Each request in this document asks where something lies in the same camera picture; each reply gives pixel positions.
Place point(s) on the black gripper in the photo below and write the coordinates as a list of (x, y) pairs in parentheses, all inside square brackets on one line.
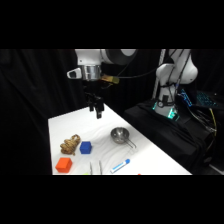
[(93, 90)]

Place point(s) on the blue and white pen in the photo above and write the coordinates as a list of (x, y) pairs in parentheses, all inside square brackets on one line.
[(119, 166)]

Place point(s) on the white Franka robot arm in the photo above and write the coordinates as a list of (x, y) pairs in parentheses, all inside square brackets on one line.
[(89, 59)]

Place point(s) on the metal measuring cup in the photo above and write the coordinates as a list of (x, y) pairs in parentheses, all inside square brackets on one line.
[(119, 135)]

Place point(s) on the blue cube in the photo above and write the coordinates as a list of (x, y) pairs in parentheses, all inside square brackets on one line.
[(85, 147)]

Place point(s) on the black curtain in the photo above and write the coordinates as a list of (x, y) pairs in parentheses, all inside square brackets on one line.
[(33, 100)]

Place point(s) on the orange cube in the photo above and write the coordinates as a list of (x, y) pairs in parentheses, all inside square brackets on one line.
[(63, 165)]

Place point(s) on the small yellow object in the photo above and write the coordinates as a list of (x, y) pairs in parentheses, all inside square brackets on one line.
[(86, 173)]

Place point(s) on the blue lit electronics box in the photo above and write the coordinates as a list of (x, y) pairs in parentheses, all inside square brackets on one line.
[(185, 97)]

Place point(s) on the backlit keyboard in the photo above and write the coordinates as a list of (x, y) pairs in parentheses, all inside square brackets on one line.
[(210, 99)]

